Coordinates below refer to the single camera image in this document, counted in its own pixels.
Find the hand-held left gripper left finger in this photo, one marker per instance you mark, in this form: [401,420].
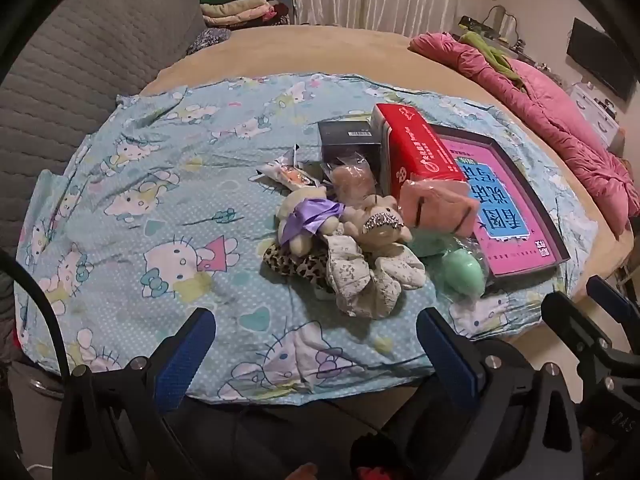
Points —
[185,360]

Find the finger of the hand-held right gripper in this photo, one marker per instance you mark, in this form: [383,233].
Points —
[575,322]
[612,300]

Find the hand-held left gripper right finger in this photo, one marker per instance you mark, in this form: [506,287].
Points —
[447,360]

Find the green egg sponge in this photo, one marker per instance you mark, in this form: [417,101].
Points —
[462,272]

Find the white lace scrunchie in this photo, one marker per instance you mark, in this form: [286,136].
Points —
[370,285]

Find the shallow box pink printed base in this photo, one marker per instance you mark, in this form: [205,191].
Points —
[515,220]

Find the leopard print scrunchie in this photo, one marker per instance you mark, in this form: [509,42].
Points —
[290,262]

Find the tan bear rhinestone bow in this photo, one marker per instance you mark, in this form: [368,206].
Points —
[380,225]

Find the pink fabric pouch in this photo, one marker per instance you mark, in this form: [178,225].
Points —
[435,205]

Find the cream teddy purple ribbon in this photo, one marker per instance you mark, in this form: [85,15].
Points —
[305,215]

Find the clear plastic bag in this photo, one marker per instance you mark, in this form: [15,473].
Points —
[369,160]

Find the red tissue pack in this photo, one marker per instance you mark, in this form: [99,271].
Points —
[415,145]

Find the person's dark pants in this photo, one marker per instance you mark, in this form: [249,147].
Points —
[300,435]

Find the cartoon cat printed blanket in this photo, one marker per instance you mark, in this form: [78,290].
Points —
[150,200]

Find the white drawer unit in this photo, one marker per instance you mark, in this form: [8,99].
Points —
[595,112]

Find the pink quilt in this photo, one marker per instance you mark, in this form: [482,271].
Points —
[550,110]

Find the white snack packet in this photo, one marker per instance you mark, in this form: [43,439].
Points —
[285,172]

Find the black flat television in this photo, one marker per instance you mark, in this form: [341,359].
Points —
[600,57]

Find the dark square box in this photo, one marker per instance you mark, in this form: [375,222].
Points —
[345,135]

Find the green cloth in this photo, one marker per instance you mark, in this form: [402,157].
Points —
[492,55]

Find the dark floral cloth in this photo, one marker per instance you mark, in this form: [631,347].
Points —
[207,40]

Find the tan bed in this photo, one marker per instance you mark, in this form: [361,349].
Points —
[325,50]

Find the stack of folded clothes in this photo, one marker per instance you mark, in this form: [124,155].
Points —
[240,5]

